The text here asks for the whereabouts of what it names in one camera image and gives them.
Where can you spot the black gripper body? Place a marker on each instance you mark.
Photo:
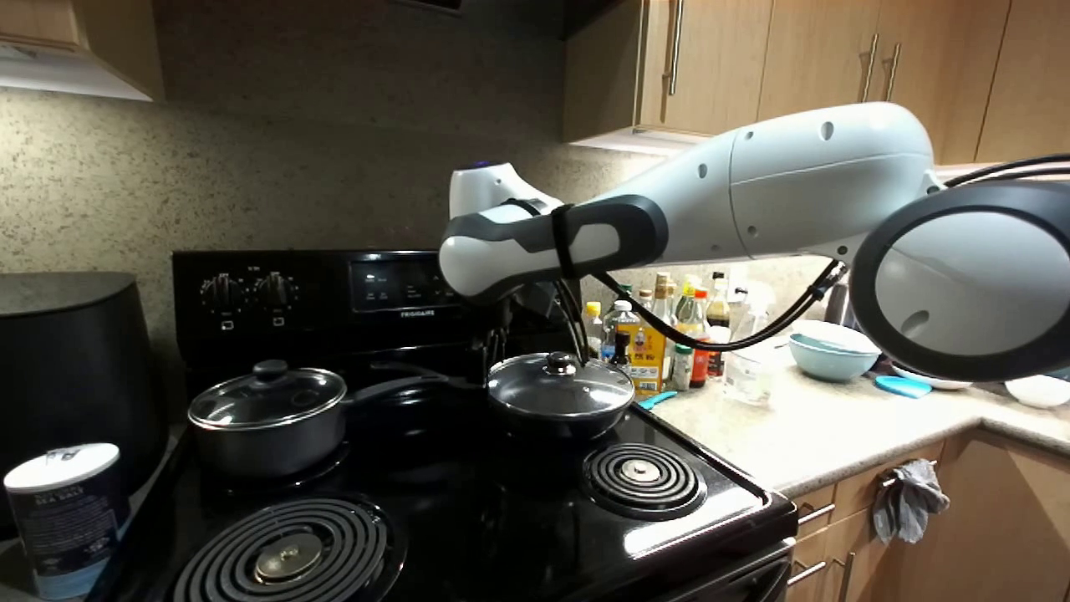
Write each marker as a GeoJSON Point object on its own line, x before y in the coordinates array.
{"type": "Point", "coordinates": [541, 322]}

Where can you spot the glass frying pan lid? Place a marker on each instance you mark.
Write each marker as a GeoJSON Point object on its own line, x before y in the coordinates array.
{"type": "Point", "coordinates": [557, 386]}

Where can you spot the black frying pan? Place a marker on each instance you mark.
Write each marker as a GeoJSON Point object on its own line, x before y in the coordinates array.
{"type": "Point", "coordinates": [557, 423]}

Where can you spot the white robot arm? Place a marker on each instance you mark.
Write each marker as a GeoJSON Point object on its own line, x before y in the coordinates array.
{"type": "Point", "coordinates": [780, 189]}

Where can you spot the glass bottle gold cap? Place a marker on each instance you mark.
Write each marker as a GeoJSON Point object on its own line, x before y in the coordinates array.
{"type": "Point", "coordinates": [663, 304]}

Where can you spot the teal utensil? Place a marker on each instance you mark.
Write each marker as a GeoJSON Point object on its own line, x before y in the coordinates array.
{"type": "Point", "coordinates": [656, 399]}

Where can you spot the orange sauce bottle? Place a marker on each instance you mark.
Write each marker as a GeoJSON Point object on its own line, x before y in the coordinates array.
{"type": "Point", "coordinates": [703, 363]}

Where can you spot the small burner coil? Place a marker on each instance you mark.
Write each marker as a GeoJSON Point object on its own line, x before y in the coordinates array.
{"type": "Point", "coordinates": [642, 478]}

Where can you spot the black electric stove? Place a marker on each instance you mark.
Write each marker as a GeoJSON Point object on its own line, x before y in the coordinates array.
{"type": "Point", "coordinates": [480, 524]}

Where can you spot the glass saucepan lid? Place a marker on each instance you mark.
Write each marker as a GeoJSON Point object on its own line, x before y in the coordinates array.
{"type": "Point", "coordinates": [269, 395]}

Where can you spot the light blue bowl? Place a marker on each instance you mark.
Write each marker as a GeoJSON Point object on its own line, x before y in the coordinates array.
{"type": "Point", "coordinates": [835, 363]}
{"type": "Point", "coordinates": [836, 332]}

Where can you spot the grey saucepan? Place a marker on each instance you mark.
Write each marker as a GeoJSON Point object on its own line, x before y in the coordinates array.
{"type": "Point", "coordinates": [269, 448]}

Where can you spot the narrow wooden cabinet door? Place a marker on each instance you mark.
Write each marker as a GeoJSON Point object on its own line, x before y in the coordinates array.
{"type": "Point", "coordinates": [713, 56]}

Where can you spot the large burner coil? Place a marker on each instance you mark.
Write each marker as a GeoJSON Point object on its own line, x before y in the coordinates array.
{"type": "Point", "coordinates": [278, 552]}

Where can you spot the teal sponge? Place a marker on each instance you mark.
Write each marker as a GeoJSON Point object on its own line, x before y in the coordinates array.
{"type": "Point", "coordinates": [904, 386]}

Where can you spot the wide wooden cabinet door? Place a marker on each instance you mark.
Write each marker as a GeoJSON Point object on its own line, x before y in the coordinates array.
{"type": "Point", "coordinates": [815, 56]}

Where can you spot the grey hanging towel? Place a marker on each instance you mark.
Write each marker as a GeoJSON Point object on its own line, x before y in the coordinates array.
{"type": "Point", "coordinates": [908, 502]}

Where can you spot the black air fryer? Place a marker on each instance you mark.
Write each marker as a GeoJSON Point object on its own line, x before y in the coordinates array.
{"type": "Point", "coordinates": [69, 357]}

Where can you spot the white plate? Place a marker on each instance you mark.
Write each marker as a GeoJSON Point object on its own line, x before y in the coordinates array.
{"type": "Point", "coordinates": [1039, 388]}

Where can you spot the wooden drawer base cabinet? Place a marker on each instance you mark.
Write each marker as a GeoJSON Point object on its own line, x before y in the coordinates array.
{"type": "Point", "coordinates": [1004, 524]}

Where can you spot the white lidded canister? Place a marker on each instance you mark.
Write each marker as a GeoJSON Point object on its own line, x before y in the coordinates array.
{"type": "Point", "coordinates": [69, 524]}

